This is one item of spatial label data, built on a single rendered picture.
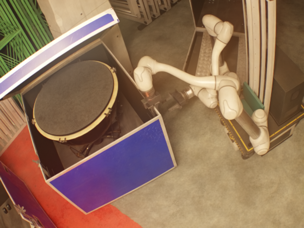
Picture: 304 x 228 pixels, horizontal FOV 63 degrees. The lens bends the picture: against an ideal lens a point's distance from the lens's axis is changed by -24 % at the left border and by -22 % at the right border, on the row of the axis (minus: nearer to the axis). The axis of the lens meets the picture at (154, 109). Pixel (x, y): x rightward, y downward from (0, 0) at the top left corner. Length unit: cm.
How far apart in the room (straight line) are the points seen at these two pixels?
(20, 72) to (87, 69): 102
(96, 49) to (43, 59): 128
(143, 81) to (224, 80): 53
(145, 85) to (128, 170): 78
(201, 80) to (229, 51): 196
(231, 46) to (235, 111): 220
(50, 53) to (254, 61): 163
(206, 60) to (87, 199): 223
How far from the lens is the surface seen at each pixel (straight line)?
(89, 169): 227
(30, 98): 311
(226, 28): 234
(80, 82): 262
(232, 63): 380
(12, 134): 419
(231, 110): 190
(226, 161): 300
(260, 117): 245
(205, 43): 393
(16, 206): 238
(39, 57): 184
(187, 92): 246
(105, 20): 186
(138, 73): 199
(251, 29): 227
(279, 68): 265
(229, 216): 278
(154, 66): 213
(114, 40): 346
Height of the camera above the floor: 267
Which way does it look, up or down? 51 degrees down
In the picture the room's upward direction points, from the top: 18 degrees counter-clockwise
